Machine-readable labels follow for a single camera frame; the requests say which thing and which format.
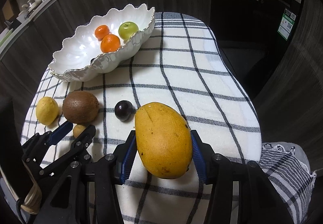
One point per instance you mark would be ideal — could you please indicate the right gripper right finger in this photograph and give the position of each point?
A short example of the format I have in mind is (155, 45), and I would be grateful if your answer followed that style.
(258, 200)

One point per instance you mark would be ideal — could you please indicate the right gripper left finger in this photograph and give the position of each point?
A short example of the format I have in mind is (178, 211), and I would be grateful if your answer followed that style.
(109, 171)

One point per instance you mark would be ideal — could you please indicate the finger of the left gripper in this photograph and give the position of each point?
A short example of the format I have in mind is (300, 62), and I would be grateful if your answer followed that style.
(58, 134)
(76, 152)

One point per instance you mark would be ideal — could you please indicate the tan longan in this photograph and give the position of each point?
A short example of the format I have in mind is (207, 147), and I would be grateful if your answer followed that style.
(78, 129)

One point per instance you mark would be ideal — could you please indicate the yellow lemon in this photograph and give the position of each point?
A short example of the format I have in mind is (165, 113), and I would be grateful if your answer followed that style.
(47, 110)

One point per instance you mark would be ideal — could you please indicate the brown kiwi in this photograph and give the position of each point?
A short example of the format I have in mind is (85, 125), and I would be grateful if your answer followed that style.
(80, 107)

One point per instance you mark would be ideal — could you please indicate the yellow mango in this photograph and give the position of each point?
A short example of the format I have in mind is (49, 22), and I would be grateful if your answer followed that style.
(163, 140)

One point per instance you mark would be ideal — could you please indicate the orange mandarin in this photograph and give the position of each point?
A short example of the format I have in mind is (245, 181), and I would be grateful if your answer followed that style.
(110, 43)
(101, 31)

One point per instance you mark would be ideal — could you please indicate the green apple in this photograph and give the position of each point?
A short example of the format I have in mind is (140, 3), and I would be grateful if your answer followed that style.
(127, 29)

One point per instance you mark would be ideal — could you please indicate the white scalloped ceramic bowl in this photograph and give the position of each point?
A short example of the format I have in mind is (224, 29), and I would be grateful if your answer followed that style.
(80, 59)

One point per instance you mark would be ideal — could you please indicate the checked white tablecloth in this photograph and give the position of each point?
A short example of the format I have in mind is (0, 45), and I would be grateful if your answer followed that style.
(178, 82)

